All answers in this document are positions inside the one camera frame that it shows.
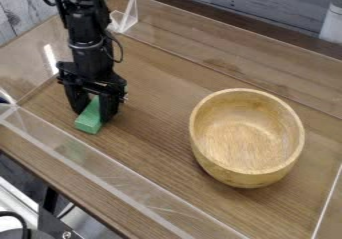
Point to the black metal table leg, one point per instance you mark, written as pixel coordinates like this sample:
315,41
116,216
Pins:
49,201

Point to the light wooden bowl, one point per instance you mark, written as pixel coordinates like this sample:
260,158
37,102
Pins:
246,136

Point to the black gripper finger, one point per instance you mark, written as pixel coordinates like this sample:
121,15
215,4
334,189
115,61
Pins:
108,105
77,97

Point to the clear acrylic tray walls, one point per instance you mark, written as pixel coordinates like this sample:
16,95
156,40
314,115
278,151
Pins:
132,174

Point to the white cylinder container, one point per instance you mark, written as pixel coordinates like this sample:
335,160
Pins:
331,27

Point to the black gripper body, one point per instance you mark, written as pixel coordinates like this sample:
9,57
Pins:
103,82

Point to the green rectangular block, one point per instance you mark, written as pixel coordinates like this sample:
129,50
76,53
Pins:
88,120

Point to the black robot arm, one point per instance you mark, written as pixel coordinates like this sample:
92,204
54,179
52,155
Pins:
88,74

